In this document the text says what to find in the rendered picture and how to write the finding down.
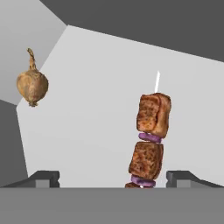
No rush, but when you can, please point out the brown onion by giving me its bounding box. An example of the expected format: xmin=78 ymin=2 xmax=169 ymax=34
xmin=16 ymin=47 xmax=50 ymax=108

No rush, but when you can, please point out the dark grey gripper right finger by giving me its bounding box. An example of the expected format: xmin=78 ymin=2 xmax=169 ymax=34
xmin=165 ymin=170 xmax=224 ymax=189

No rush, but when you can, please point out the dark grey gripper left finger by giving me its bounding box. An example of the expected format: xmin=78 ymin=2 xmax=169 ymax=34
xmin=0 ymin=170 xmax=60 ymax=189

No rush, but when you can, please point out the brown meat kebab skewer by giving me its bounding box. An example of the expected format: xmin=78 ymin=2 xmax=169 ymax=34
xmin=124 ymin=70 xmax=172 ymax=189

